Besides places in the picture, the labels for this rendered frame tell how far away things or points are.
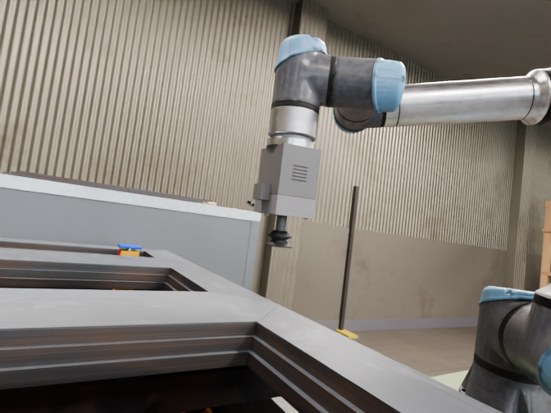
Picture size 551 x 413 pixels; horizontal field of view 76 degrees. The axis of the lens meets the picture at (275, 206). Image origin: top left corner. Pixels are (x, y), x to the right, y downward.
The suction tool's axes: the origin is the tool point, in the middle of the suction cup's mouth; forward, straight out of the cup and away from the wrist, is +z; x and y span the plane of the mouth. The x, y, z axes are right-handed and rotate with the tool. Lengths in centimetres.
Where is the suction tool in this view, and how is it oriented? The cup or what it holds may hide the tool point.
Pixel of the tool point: (278, 246)
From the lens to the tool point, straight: 54.6
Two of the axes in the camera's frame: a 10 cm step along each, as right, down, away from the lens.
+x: 9.0, 1.2, 4.1
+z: -1.2, 9.9, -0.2
